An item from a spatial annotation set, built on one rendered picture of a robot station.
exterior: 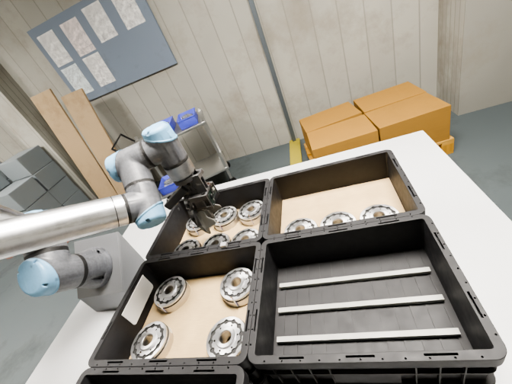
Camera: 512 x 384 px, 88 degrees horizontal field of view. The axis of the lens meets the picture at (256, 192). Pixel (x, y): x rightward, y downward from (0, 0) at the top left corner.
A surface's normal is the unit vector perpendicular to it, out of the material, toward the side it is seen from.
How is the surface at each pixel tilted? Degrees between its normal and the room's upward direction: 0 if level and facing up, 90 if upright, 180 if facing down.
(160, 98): 90
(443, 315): 0
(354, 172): 90
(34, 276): 52
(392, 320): 0
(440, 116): 90
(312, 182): 90
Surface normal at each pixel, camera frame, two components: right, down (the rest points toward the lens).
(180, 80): -0.08, 0.61
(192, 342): -0.35, -0.76
